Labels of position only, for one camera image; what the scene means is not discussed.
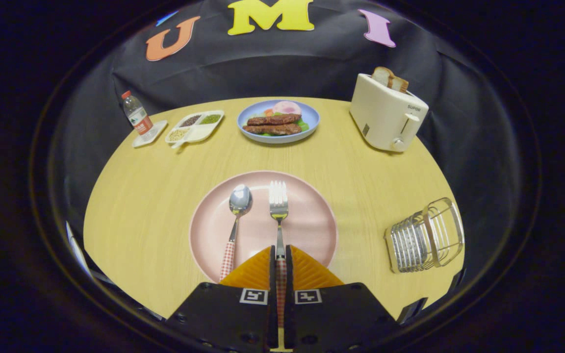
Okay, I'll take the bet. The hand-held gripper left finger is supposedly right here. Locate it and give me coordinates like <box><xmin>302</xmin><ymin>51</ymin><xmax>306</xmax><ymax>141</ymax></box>
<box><xmin>165</xmin><ymin>245</ymin><xmax>277</xmax><ymax>353</ymax></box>

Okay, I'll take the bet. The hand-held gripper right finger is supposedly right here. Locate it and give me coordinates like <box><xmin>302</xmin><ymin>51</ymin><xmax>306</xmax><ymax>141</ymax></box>
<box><xmin>285</xmin><ymin>244</ymin><xmax>401</xmax><ymax>353</ymax></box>

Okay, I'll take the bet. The checked handle metal fork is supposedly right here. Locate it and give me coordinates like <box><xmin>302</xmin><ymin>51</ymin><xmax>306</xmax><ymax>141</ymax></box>
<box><xmin>269</xmin><ymin>180</ymin><xmax>289</xmax><ymax>330</ymax></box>

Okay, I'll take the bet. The pink plate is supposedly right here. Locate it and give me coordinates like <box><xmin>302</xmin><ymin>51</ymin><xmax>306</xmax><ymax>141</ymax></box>
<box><xmin>189</xmin><ymin>171</ymin><xmax>338</xmax><ymax>283</ymax></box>

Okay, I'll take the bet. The brown meat strip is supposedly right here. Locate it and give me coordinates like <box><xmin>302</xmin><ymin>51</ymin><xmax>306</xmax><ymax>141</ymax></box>
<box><xmin>242</xmin><ymin>124</ymin><xmax>302</xmax><ymax>136</ymax></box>
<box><xmin>247</xmin><ymin>113</ymin><xmax>302</xmax><ymax>126</ymax></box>

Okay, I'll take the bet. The white divided tray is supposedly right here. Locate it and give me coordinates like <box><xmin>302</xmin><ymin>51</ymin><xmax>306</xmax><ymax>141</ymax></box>
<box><xmin>165</xmin><ymin>110</ymin><xmax>225</xmax><ymax>150</ymax></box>

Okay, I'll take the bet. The blue food plate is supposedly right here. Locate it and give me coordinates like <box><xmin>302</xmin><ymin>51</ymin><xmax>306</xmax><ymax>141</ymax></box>
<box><xmin>237</xmin><ymin>100</ymin><xmax>320</xmax><ymax>144</ymax></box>

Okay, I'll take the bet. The pink ham slice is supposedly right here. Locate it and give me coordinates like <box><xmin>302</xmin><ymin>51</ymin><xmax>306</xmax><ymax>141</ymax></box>
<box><xmin>273</xmin><ymin>101</ymin><xmax>302</xmax><ymax>116</ymax></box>

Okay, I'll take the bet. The cream white toaster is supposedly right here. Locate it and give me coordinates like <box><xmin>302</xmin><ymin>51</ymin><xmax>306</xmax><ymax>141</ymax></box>
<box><xmin>350</xmin><ymin>73</ymin><xmax>430</xmax><ymax>152</ymax></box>

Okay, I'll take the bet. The white square coaster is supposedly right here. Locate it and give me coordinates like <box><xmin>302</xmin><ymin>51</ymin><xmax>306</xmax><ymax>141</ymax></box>
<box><xmin>132</xmin><ymin>120</ymin><xmax>168</xmax><ymax>148</ymax></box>

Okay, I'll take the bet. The black backdrop cloth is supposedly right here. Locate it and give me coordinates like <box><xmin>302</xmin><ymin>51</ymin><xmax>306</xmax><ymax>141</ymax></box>
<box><xmin>50</xmin><ymin>0</ymin><xmax>526</xmax><ymax>295</ymax></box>

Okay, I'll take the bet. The clear plastic water bottle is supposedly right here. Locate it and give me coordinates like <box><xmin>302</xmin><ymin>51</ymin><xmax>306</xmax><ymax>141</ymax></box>
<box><xmin>121</xmin><ymin>90</ymin><xmax>155</xmax><ymax>138</ymax></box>

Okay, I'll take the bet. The checked handle metal spoon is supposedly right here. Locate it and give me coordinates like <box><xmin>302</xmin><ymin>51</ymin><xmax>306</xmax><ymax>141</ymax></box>
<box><xmin>219</xmin><ymin>184</ymin><xmax>253</xmax><ymax>282</ymax></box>

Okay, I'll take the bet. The metal wire cutlery holder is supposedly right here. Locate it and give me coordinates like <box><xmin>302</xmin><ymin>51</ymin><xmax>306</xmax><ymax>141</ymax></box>
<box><xmin>385</xmin><ymin>198</ymin><xmax>465</xmax><ymax>273</ymax></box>

